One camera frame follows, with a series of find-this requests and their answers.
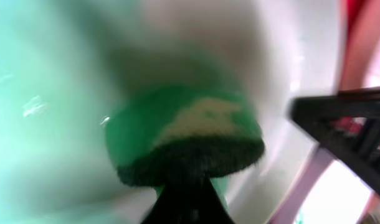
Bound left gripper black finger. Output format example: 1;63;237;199
141;177;234;224

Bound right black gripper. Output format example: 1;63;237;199
290;86;380;196

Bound white plate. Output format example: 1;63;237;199
269;148;373;223
0;0;344;223

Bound green yellow sponge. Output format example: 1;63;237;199
105;86;265;187

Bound red plastic tray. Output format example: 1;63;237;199
338;0;380;91

